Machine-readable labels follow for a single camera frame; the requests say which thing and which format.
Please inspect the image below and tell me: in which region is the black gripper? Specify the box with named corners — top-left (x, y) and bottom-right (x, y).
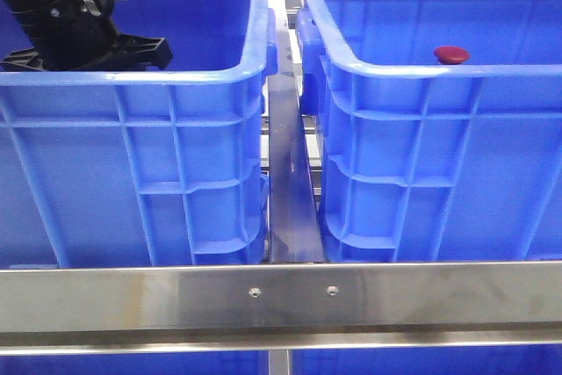
top-left (1, 0), bottom-right (173, 71)

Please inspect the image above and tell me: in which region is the red push button raised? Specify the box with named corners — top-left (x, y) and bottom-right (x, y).
top-left (434, 45), bottom-right (471, 65)

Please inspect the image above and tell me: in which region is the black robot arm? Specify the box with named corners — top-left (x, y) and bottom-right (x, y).
top-left (1, 0), bottom-right (173, 72)

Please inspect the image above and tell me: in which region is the blue source crate with buttons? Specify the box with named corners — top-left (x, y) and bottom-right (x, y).
top-left (1, 0), bottom-right (277, 269)

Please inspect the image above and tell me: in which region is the steel divider bar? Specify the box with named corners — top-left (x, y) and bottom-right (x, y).
top-left (268, 0), bottom-right (324, 263)

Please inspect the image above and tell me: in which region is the blue target crate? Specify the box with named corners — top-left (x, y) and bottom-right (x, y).
top-left (299, 0), bottom-right (561, 263)

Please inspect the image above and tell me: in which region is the lower blue crate left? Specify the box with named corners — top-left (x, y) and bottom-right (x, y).
top-left (1, 351), bottom-right (268, 374)

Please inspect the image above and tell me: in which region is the lower blue crate right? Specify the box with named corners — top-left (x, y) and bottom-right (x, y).
top-left (292, 345), bottom-right (561, 374)

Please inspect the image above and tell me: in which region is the stainless steel front rail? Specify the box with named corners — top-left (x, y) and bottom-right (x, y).
top-left (1, 261), bottom-right (561, 356)

